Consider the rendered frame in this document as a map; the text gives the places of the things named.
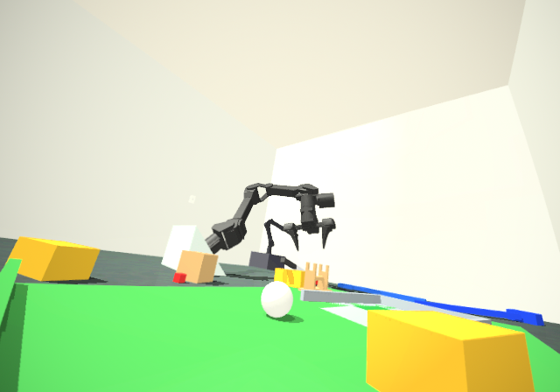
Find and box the yellow block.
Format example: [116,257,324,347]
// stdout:
[9,236,100,281]
[366,310,536,392]
[274,268,305,288]

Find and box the green mat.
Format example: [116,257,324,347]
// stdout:
[0,283,380,392]

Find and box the white ball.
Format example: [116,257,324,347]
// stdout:
[261,281,293,318]

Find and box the tan cube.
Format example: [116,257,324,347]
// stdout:
[176,250,219,283]

